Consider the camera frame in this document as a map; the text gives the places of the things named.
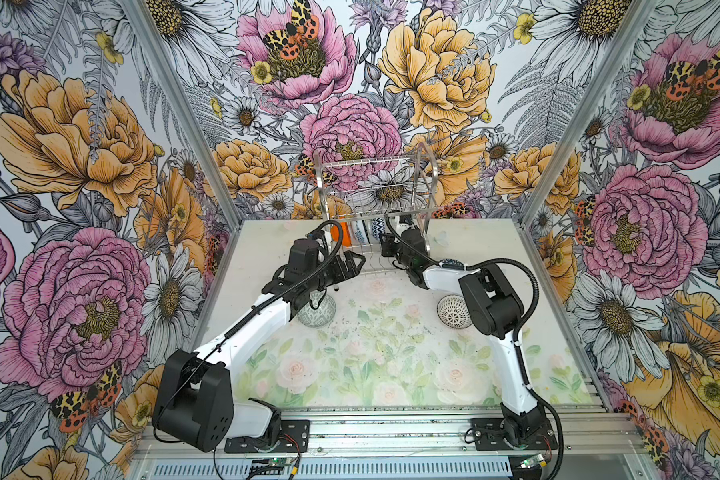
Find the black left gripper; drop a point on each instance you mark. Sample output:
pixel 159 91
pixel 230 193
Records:
pixel 353 271

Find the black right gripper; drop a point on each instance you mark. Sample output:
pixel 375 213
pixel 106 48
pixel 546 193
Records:
pixel 387 247

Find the plain orange bowl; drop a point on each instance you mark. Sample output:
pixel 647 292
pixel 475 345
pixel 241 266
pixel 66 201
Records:
pixel 340 233

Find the blue floral bowl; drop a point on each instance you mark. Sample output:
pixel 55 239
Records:
pixel 359 232

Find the steel two-tier dish rack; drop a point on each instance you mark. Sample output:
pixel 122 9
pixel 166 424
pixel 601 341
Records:
pixel 357 191

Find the dark blue dotted bowl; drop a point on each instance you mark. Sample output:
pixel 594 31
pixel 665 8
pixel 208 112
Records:
pixel 377 228

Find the orange patterned bowl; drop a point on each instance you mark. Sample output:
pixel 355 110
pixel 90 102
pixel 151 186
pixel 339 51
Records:
pixel 452 264

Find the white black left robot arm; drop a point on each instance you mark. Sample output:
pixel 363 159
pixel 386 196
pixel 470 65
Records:
pixel 195 402

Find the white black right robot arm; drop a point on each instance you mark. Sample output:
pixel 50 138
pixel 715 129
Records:
pixel 500 296

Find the green patterned bowl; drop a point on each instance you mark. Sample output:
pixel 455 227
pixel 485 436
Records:
pixel 319 311

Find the white brown lattice bowl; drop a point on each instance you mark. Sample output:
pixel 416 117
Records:
pixel 453 313

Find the green circuit board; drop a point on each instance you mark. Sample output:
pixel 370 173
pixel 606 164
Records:
pixel 273 467

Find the white perforated vent strip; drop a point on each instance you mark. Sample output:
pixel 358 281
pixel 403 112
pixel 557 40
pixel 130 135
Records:
pixel 486 467

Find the right aluminium frame post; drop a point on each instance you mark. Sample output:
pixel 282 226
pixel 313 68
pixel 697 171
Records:
pixel 623 44

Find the aluminium frame post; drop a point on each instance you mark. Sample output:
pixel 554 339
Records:
pixel 623 44
pixel 161 64

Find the aluminium mounting rail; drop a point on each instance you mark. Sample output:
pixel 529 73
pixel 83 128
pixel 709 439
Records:
pixel 587 430

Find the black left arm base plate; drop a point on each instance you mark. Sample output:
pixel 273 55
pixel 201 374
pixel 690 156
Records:
pixel 292 437

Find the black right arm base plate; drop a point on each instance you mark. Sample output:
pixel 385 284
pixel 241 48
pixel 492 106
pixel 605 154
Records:
pixel 492 434

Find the left aluminium frame post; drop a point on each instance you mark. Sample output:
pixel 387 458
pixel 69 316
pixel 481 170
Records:
pixel 161 64

